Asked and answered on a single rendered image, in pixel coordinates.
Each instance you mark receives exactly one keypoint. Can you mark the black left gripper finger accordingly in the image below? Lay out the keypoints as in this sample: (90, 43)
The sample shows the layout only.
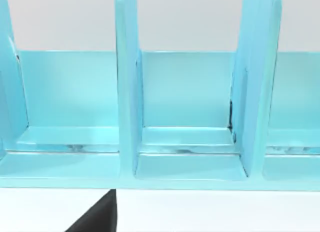
(103, 214)

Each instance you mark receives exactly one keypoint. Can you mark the light blue rack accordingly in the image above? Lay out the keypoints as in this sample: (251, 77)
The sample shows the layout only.
(175, 104)

